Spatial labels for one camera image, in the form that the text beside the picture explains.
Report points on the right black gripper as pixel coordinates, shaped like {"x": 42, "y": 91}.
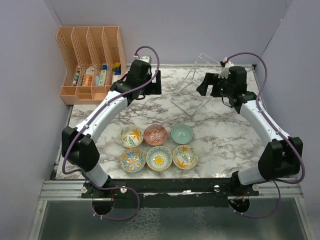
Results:
{"x": 211, "y": 79}

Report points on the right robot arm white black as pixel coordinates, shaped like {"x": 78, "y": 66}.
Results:
{"x": 282, "y": 153}

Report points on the white card box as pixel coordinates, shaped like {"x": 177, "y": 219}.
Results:
{"x": 117, "y": 76}

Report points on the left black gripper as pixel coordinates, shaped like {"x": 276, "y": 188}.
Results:
{"x": 154, "y": 88}

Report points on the blue orange floral bowl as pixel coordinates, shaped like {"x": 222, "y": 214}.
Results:
{"x": 132, "y": 160}

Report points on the teal green bowl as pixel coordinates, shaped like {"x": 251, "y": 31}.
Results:
{"x": 182, "y": 134}

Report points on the blue yellow sun bowl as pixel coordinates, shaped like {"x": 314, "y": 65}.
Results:
{"x": 159, "y": 158}

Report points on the mint green box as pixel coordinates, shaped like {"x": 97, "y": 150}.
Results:
{"x": 101, "y": 78}

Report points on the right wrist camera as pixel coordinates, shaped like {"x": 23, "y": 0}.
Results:
{"x": 225, "y": 64}

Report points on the aluminium frame rail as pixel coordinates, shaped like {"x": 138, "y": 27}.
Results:
{"x": 71, "y": 190}

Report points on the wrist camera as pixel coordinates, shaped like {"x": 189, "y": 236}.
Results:
{"x": 225, "y": 64}
{"x": 147, "y": 59}

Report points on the peach plastic file organizer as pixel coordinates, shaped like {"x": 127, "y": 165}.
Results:
{"x": 83, "y": 46}

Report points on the small dark bottle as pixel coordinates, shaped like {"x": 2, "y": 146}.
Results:
{"x": 76, "y": 78}

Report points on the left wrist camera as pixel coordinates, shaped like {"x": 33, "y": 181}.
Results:
{"x": 147, "y": 59}

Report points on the white wire dish rack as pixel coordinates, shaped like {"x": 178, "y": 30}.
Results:
{"x": 186, "y": 96}

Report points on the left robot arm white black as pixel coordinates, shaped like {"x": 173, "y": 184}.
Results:
{"x": 78, "y": 144}

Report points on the yellow black toy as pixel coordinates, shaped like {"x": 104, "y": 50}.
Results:
{"x": 116, "y": 67}

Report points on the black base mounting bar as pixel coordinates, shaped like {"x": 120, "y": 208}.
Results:
{"x": 168, "y": 192}

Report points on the white bowl orange flower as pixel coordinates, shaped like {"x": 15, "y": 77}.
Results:
{"x": 131, "y": 136}

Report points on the white bowl orange leaves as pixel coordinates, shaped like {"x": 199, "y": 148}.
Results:
{"x": 185, "y": 157}

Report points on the orange white box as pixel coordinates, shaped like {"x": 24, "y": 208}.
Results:
{"x": 88, "y": 76}

